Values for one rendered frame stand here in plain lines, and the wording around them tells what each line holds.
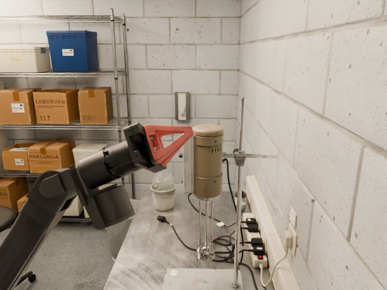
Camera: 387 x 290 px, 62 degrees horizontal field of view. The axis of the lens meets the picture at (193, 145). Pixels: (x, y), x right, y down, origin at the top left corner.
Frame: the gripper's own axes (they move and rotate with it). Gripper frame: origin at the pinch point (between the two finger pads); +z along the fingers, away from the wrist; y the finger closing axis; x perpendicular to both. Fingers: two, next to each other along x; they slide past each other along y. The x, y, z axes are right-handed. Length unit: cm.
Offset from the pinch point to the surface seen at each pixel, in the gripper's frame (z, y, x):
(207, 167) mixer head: -4.5, -47.6, 3.7
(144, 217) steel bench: -53, -114, 6
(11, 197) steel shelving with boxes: -201, -202, 81
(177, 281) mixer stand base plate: -34, -75, -27
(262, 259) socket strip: -1, -89, -31
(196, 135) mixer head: -3.7, -43.2, 13.3
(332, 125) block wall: 30.2, -31.1, -1.9
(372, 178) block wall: 27.5, -14.6, -17.3
